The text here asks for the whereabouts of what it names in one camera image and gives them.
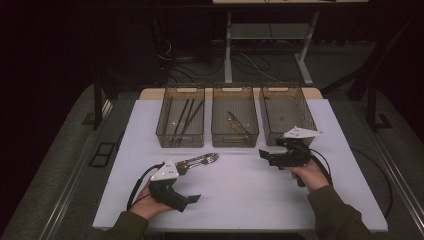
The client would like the tangle of floor cables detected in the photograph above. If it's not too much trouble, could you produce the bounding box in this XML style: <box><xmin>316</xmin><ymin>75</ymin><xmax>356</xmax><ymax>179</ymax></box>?
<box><xmin>154</xmin><ymin>36</ymin><xmax>284</xmax><ymax>84</ymax></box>

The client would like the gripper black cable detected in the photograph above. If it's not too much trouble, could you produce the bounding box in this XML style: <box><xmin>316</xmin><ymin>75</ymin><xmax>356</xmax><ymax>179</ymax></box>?
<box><xmin>308</xmin><ymin>148</ymin><xmax>334</xmax><ymax>187</ymax></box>
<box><xmin>126</xmin><ymin>162</ymin><xmax>165</xmax><ymax>212</ymax></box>

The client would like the aluminium floor rail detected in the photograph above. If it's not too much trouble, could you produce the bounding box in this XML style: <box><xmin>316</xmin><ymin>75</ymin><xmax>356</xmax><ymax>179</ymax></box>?
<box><xmin>36</xmin><ymin>99</ymin><xmax>114</xmax><ymax>240</ymax></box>
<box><xmin>353</xmin><ymin>109</ymin><xmax>424</xmax><ymax>231</ymax></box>

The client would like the black metal stand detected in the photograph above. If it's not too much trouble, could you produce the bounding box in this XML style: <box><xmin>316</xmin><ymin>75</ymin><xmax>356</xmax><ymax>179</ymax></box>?
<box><xmin>366</xmin><ymin>79</ymin><xmax>394</xmax><ymax>133</ymax></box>

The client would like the clear grey plastic bin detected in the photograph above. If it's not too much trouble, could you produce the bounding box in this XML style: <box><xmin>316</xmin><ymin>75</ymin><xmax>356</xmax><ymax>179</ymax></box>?
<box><xmin>211</xmin><ymin>83</ymin><xmax>260</xmax><ymax>148</ymax></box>
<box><xmin>259</xmin><ymin>82</ymin><xmax>319</xmax><ymax>148</ymax></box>
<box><xmin>155</xmin><ymin>83</ymin><xmax>206</xmax><ymax>149</ymax></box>

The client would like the black floor cable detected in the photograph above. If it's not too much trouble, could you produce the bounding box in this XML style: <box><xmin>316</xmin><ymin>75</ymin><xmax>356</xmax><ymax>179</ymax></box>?
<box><xmin>351</xmin><ymin>146</ymin><xmax>394</xmax><ymax>219</ymax></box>

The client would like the person's right hand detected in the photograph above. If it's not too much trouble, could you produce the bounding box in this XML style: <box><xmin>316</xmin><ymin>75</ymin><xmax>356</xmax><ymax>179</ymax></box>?
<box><xmin>287</xmin><ymin>158</ymin><xmax>331</xmax><ymax>193</ymax></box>

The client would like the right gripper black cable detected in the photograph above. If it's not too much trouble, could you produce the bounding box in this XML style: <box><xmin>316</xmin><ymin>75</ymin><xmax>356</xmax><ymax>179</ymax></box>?
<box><xmin>308</xmin><ymin>148</ymin><xmax>334</xmax><ymax>187</ymax></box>

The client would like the metal spoon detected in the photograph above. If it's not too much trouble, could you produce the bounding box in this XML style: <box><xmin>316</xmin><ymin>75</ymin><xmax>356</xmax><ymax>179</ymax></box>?
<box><xmin>227</xmin><ymin>110</ymin><xmax>251</xmax><ymax>135</ymax></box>

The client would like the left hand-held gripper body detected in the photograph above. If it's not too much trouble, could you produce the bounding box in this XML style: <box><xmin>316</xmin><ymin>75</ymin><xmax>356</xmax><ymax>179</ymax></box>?
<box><xmin>148</xmin><ymin>159</ymin><xmax>190</xmax><ymax>213</ymax></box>

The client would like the white metal desk frame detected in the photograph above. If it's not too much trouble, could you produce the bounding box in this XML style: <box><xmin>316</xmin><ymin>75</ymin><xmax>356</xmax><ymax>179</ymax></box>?
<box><xmin>223</xmin><ymin>11</ymin><xmax>315</xmax><ymax>86</ymax></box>

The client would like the fork with wooden handle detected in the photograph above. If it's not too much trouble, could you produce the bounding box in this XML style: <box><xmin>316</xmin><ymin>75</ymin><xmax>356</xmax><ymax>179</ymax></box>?
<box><xmin>176</xmin><ymin>152</ymin><xmax>220</xmax><ymax>171</ymax></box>

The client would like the white table board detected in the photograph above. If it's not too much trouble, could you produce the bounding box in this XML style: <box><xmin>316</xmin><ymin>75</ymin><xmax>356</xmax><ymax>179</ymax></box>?
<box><xmin>92</xmin><ymin>98</ymin><xmax>389</xmax><ymax>233</ymax></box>

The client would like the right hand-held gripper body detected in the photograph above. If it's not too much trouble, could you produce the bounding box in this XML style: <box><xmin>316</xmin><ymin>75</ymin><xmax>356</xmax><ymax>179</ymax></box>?
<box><xmin>268</xmin><ymin>125</ymin><xmax>324</xmax><ymax>170</ymax></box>

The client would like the person's left hand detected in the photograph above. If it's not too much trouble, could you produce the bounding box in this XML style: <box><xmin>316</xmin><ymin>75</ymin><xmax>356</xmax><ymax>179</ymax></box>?
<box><xmin>128</xmin><ymin>184</ymin><xmax>175</xmax><ymax>221</ymax></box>

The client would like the black floor frame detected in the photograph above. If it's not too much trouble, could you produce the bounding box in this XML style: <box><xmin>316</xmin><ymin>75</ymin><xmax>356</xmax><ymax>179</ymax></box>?
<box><xmin>88</xmin><ymin>142</ymin><xmax>117</xmax><ymax>168</ymax></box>

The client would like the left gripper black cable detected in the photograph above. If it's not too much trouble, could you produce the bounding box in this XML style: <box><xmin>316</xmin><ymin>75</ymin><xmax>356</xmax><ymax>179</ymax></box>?
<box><xmin>126</xmin><ymin>162</ymin><xmax>165</xmax><ymax>212</ymax></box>

